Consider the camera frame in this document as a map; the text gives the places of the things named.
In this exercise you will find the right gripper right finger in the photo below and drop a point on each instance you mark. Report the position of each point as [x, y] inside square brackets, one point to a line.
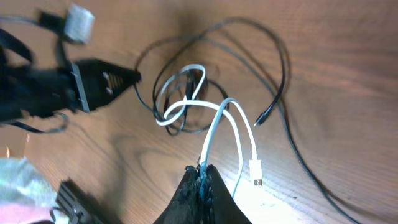
[219, 206]

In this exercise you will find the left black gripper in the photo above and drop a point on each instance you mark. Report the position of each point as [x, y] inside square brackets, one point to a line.
[85, 84]

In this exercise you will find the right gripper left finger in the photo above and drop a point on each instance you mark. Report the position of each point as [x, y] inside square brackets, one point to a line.
[184, 207]

